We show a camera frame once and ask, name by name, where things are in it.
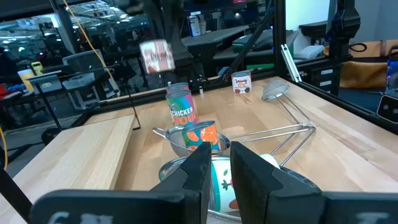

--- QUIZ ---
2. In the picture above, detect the mixed vegetables can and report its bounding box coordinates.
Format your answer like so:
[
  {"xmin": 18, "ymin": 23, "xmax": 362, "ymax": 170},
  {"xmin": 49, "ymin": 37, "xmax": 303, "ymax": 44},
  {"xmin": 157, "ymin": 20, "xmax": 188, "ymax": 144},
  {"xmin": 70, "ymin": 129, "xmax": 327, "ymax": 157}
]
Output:
[{"xmin": 210, "ymin": 153, "xmax": 281, "ymax": 216}]

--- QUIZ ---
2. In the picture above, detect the tan leather bag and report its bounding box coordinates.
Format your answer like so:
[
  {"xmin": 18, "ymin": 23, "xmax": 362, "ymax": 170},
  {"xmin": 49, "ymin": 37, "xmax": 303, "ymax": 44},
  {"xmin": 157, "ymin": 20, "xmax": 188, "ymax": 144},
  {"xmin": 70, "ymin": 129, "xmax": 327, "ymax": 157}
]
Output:
[{"xmin": 323, "ymin": 39, "xmax": 398, "ymax": 90}]

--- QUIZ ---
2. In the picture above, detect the orange fruit can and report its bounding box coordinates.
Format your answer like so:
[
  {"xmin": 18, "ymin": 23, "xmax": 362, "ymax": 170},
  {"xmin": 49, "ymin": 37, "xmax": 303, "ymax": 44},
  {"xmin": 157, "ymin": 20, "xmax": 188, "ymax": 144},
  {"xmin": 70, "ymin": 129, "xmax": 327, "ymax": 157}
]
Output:
[{"xmin": 182, "ymin": 120, "xmax": 222, "ymax": 154}]

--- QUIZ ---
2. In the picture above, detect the silver metal bracket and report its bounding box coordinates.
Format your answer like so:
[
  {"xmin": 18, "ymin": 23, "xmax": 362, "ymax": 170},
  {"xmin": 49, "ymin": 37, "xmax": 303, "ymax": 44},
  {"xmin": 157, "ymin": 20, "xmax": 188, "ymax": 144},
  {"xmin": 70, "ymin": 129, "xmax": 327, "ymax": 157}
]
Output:
[{"xmin": 280, "ymin": 43, "xmax": 303, "ymax": 83}]

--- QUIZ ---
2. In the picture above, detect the medium metal mesh strainer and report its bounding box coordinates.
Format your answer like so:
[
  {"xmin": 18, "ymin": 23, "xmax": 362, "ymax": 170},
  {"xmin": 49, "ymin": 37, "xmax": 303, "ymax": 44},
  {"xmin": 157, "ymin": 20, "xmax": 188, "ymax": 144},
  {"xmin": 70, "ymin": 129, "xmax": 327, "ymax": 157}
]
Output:
[{"xmin": 151, "ymin": 124, "xmax": 317, "ymax": 159}]

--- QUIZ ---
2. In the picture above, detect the black labelled cabinet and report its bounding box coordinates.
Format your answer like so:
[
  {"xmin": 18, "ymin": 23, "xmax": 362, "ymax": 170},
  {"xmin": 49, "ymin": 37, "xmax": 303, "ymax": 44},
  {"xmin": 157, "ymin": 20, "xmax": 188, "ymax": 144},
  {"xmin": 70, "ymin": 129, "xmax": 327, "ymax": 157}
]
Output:
[{"xmin": 310, "ymin": 60, "xmax": 341, "ymax": 96}]

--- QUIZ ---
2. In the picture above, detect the grey box with label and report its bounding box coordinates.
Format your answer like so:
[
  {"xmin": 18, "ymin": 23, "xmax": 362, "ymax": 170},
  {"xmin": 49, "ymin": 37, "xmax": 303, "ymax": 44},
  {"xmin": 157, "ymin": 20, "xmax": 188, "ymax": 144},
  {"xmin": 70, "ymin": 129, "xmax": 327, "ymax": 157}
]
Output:
[{"xmin": 26, "ymin": 70, "xmax": 63, "ymax": 94}]

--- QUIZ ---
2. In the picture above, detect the small metal mesh strainer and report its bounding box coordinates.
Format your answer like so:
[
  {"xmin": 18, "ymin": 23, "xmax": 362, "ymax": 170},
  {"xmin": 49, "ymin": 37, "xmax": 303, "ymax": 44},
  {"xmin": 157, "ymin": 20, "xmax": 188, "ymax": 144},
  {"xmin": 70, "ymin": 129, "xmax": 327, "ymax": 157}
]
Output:
[{"xmin": 261, "ymin": 79, "xmax": 313, "ymax": 128}]

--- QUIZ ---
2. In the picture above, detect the white plastic box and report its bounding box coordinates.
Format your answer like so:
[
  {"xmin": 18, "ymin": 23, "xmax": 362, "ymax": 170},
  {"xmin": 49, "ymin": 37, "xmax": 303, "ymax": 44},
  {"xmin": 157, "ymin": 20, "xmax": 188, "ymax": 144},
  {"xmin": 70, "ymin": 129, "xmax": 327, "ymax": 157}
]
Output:
[{"xmin": 294, "ymin": 45, "xmax": 326, "ymax": 60}]

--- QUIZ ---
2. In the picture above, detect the black aluminium table frame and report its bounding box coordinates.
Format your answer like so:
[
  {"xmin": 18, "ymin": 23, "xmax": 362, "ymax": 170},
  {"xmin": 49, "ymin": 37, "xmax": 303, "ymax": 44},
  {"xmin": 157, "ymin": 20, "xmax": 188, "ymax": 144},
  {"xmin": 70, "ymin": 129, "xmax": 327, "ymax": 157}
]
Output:
[{"xmin": 73, "ymin": 0, "xmax": 398, "ymax": 136}]

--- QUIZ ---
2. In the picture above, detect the large metal mesh strainer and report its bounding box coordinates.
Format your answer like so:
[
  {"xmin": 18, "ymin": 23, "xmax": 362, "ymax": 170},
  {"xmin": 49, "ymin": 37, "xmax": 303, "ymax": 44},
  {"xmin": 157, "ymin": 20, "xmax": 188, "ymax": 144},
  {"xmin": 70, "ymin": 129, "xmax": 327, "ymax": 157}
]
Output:
[{"xmin": 158, "ymin": 125, "xmax": 317, "ymax": 224}]

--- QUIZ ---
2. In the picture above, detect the grey desk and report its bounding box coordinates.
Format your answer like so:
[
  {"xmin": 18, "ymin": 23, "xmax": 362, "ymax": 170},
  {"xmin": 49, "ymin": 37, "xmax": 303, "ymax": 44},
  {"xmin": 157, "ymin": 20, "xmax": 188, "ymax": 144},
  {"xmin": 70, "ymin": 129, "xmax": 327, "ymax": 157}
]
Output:
[{"xmin": 181, "ymin": 25, "xmax": 249, "ymax": 47}]

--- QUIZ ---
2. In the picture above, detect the wooden shelf with black legs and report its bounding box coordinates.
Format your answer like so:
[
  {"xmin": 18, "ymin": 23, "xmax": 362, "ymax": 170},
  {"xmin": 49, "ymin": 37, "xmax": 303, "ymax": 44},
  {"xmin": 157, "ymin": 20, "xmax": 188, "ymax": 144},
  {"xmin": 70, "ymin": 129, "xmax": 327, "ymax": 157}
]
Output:
[{"xmin": 0, "ymin": 88, "xmax": 142, "ymax": 224}]

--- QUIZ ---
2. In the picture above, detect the diced tomatoes can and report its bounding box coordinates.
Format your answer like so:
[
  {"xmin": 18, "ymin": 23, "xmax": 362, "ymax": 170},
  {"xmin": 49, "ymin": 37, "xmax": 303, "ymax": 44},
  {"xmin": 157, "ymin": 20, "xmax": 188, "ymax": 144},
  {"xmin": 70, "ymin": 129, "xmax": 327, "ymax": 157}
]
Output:
[{"xmin": 139, "ymin": 39, "xmax": 176, "ymax": 75}]

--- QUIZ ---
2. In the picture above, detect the white container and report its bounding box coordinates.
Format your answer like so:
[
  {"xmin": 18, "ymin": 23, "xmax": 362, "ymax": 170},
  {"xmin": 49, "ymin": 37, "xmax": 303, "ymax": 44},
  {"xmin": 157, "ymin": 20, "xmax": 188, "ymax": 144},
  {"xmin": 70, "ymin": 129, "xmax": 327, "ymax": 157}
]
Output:
[{"xmin": 187, "ymin": 14, "xmax": 201, "ymax": 38}]

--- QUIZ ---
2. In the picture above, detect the green panel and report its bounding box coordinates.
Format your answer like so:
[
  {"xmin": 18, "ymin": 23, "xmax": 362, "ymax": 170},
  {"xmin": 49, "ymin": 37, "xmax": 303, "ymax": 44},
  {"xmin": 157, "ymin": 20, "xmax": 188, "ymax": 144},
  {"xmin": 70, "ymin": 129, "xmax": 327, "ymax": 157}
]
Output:
[{"xmin": 246, "ymin": 63, "xmax": 275, "ymax": 71}]

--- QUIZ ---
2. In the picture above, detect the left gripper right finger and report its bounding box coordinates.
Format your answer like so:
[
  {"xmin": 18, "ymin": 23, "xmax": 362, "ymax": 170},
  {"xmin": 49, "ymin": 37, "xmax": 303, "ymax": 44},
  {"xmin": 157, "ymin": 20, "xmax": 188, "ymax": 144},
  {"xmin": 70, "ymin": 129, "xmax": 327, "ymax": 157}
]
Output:
[{"xmin": 229, "ymin": 141, "xmax": 398, "ymax": 224}]

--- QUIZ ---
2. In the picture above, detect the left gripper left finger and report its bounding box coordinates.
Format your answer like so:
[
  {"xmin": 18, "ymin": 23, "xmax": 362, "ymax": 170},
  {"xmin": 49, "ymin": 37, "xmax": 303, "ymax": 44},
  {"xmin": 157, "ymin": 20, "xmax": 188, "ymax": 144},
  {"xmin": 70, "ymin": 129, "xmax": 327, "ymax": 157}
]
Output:
[{"xmin": 29, "ymin": 141, "xmax": 213, "ymax": 224}]

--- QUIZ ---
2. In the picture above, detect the red and white can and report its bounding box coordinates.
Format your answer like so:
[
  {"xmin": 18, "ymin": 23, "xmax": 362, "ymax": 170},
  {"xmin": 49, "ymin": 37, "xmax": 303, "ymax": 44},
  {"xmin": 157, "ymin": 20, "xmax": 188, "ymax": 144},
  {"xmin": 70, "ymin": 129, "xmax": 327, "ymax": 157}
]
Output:
[{"xmin": 231, "ymin": 70, "xmax": 253, "ymax": 95}]

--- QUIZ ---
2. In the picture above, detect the chicken soup can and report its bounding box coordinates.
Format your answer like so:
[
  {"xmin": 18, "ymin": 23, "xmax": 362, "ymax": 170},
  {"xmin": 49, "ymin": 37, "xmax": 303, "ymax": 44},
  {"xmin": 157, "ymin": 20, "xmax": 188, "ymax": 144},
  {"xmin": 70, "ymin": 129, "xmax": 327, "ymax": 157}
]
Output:
[{"xmin": 165, "ymin": 89, "xmax": 200, "ymax": 127}]

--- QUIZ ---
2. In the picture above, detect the black table-level camera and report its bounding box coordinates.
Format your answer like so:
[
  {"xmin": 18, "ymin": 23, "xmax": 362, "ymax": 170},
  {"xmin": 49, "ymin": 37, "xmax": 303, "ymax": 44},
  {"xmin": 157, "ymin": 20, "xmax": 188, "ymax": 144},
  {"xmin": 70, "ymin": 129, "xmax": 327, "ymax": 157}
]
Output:
[{"xmin": 376, "ymin": 95, "xmax": 398, "ymax": 124}]

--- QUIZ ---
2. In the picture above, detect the yellow hanging cable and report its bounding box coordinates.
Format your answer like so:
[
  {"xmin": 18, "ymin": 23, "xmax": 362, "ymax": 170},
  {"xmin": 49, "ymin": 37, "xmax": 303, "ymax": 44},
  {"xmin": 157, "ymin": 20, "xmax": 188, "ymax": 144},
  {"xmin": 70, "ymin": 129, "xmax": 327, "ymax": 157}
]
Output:
[{"xmin": 62, "ymin": 0, "xmax": 115, "ymax": 82}]

